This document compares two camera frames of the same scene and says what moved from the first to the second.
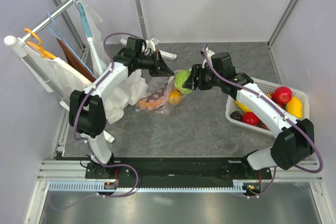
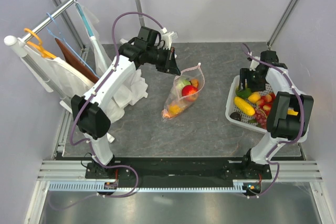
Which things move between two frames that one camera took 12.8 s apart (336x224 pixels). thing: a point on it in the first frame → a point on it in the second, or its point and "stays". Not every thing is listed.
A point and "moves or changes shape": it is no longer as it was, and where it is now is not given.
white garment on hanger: (65, 80) stays
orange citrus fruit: (174, 96) → (175, 109)
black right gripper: (197, 71) → (254, 88)
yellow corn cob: (244, 108) stays
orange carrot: (146, 104) → (166, 114)
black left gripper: (160, 68) → (169, 65)
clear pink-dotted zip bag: (161, 95) → (185, 89)
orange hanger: (39, 47) stays
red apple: (282, 95) moves or changes shape
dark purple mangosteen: (236, 115) stays
